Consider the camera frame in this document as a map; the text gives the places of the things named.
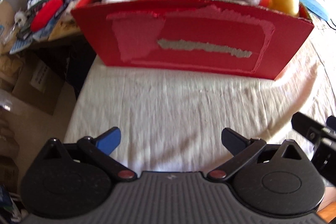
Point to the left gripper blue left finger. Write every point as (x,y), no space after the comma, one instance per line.
(108,141)

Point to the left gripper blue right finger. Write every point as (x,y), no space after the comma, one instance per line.
(233,141)

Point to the green cartoon bed sheet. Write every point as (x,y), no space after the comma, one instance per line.
(172,120)

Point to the brown cardboard box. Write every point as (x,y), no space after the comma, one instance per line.
(28,80)

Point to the red cardboard box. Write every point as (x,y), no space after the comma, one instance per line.
(229,37)

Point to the red plush item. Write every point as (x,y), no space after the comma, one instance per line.
(45,14)

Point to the blue glasses case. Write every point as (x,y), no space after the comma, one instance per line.
(315,7)

